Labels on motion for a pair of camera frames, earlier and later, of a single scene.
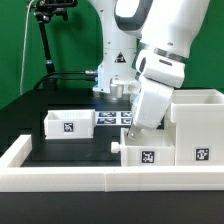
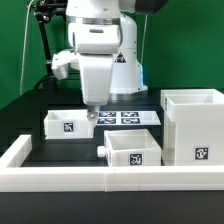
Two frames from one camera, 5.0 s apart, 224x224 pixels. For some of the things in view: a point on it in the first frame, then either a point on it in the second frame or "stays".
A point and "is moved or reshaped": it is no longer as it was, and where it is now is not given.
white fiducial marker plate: [113, 118] stays
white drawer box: [150, 148] is moved or reshaped
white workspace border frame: [15, 178] stays
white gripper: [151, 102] → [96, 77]
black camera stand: [44, 11] stays
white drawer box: [70, 124] stays
